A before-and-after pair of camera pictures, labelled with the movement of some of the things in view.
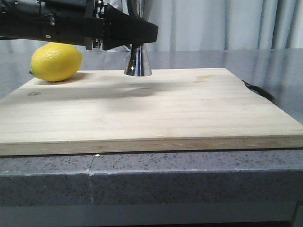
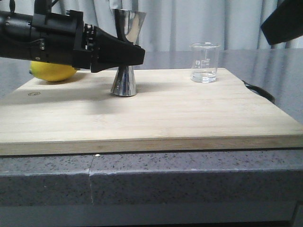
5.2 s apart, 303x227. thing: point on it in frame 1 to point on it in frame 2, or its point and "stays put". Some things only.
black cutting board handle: (261, 91) stays put
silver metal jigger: (137, 64) to (129, 22)
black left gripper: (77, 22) to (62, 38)
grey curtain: (198, 25) stays put
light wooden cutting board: (206, 109) stays put
